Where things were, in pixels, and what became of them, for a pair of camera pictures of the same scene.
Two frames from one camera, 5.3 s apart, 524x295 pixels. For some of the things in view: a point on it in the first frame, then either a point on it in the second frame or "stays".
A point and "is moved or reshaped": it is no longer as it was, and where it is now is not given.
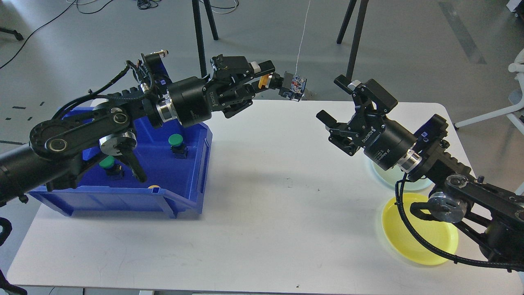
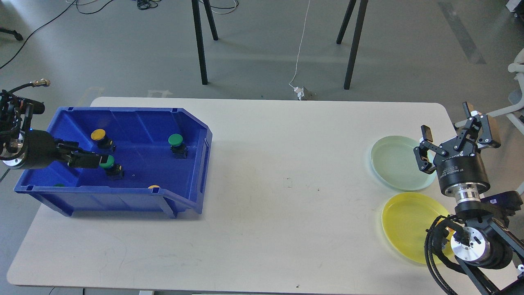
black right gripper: x=385 y=142 to x=463 y=164
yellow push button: x=293 y=87 is moved or reshaped
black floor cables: x=141 y=4 stays
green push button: x=179 y=149 stays
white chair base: x=516 y=113 stays
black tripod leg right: x=362 y=10 stays
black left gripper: x=193 y=99 to x=40 y=152
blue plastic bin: x=175 y=159 stays
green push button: x=114 y=172 stays
